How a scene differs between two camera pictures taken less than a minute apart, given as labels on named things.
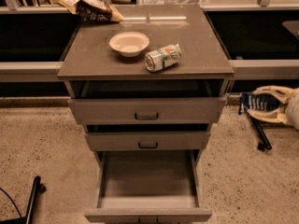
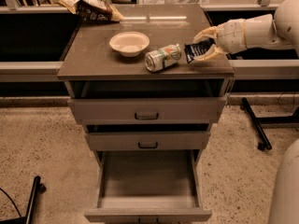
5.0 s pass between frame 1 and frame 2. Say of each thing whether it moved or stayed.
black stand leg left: stayed
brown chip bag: stayed
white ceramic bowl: stayed
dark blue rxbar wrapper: moved
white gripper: moved
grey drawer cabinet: stayed
